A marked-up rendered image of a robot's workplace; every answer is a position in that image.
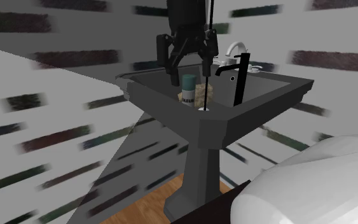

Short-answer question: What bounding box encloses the spray can with teal cap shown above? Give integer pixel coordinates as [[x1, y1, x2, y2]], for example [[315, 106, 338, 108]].
[[181, 74, 198, 108]]

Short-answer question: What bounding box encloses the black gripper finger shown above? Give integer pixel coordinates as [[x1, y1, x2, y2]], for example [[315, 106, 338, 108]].
[[195, 29, 219, 79], [156, 33, 189, 87]]

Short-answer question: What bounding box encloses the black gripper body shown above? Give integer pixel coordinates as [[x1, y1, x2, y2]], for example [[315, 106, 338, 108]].
[[165, 0, 209, 53]]

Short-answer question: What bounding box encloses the dark grey pedestal sink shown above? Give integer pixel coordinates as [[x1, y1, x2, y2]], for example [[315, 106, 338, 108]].
[[115, 62, 315, 223]]

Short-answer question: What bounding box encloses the dark robot stand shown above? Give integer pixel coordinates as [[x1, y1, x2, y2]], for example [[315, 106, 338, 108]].
[[170, 179, 251, 224]]

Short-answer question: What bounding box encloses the thin black rod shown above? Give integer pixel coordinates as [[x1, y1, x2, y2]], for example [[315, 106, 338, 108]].
[[198, 0, 216, 112]]

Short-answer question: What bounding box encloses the white curved faucet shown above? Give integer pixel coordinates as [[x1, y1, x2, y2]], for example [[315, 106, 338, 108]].
[[212, 41, 264, 74]]

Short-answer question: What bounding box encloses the black tall faucet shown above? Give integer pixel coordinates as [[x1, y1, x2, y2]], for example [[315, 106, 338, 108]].
[[214, 52, 251, 108]]

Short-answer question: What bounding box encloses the beige rough sponge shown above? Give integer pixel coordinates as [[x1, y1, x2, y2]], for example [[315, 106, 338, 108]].
[[177, 82, 215, 108]]

